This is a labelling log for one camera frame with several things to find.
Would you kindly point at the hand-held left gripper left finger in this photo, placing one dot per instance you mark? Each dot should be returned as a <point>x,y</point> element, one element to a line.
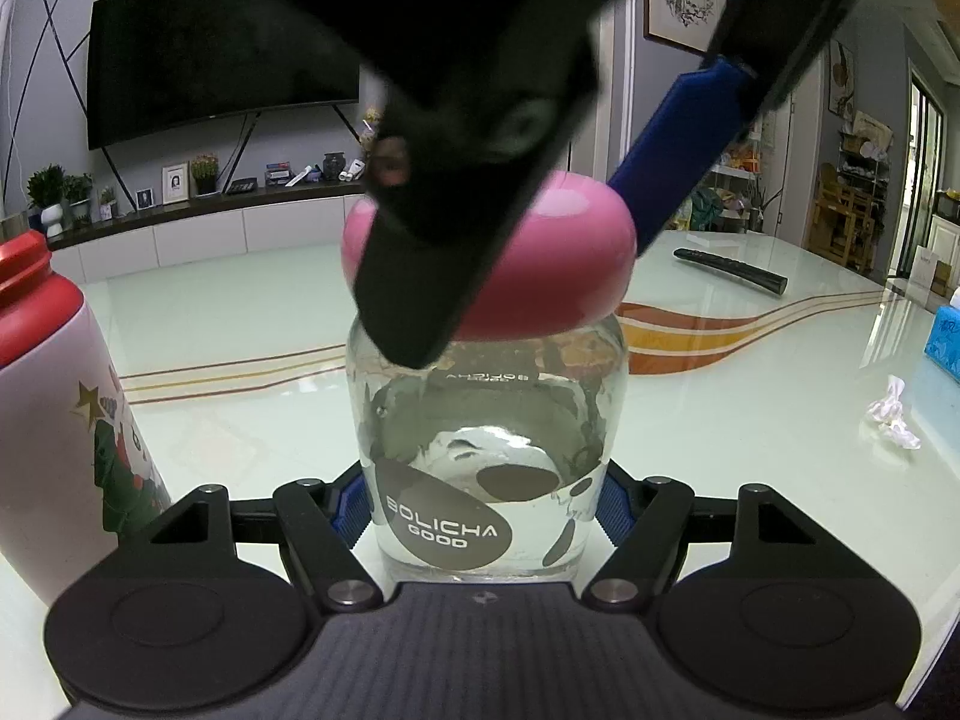
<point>351,504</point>

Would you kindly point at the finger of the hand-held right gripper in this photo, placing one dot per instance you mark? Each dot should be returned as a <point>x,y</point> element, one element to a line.
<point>442,225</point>
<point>675,142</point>

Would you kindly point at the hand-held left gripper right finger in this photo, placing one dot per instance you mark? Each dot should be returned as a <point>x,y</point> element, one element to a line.
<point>616,502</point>

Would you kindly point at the pink bottle cap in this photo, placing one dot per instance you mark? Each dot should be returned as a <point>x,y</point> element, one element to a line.
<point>570,255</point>

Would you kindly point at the clear glass bottle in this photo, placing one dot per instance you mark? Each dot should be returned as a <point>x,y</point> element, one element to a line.
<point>487,405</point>

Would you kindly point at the black remote control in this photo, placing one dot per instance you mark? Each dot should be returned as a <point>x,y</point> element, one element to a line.
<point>731,270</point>

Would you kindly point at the framed ink painting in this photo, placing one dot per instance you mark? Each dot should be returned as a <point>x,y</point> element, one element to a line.
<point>686,0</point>

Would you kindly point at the stack of books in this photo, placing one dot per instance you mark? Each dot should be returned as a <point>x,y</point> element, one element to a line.
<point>277,172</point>

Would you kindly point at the wooden chair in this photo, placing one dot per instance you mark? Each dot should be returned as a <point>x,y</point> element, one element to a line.
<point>844,214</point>

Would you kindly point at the white television cabinet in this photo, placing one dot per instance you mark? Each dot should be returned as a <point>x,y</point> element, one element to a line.
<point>225,229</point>

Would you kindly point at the flowering potted plant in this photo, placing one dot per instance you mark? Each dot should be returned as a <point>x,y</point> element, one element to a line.
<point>205,169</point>

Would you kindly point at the black television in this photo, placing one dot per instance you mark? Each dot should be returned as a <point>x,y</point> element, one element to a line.
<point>195,60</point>

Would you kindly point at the white paper bag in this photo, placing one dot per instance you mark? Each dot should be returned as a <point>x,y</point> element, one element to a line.
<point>926,266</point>

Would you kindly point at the crumpled white tissue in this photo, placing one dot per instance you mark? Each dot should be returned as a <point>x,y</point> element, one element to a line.
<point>892,416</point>

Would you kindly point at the white tumbler with red lid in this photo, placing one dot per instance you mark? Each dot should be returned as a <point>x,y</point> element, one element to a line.
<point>52,405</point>

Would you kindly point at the blue tissue box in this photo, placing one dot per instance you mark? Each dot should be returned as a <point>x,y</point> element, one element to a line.
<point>945,341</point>

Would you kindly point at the small green potted plant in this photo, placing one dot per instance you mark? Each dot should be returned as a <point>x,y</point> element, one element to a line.
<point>78,191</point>

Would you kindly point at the green plant in white pot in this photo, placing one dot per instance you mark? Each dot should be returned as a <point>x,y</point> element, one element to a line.
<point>46,191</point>

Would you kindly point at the narrow framed wall picture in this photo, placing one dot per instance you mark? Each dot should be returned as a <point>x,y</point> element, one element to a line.
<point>841,79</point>

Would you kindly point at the white photo frame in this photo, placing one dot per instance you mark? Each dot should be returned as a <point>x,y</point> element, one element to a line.
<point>175,181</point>

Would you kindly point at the small dark photo frame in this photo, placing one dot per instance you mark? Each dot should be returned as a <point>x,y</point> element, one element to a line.
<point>145,198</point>

